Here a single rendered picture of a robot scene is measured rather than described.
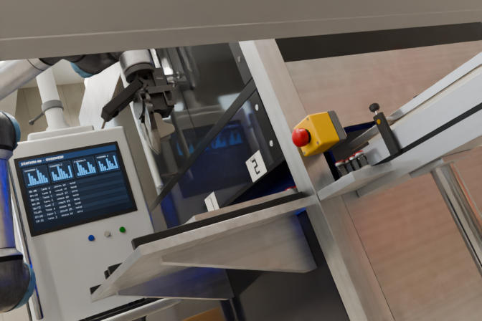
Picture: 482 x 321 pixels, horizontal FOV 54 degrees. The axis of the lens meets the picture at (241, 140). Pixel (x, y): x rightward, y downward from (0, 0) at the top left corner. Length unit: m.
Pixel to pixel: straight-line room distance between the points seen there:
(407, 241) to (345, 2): 0.99
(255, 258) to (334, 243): 0.17
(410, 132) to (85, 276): 1.32
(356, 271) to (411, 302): 0.15
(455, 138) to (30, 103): 10.51
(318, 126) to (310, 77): 0.22
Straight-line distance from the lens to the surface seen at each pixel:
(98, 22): 0.17
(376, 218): 1.14
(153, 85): 1.15
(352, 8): 0.22
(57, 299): 1.88
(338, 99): 1.22
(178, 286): 1.52
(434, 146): 0.96
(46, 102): 2.18
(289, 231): 1.12
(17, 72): 1.20
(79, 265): 1.90
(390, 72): 1.39
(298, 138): 1.01
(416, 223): 1.22
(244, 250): 1.06
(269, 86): 1.14
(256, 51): 1.17
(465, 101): 0.90
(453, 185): 1.01
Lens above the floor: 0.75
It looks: 16 degrees up
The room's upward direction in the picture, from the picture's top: 21 degrees counter-clockwise
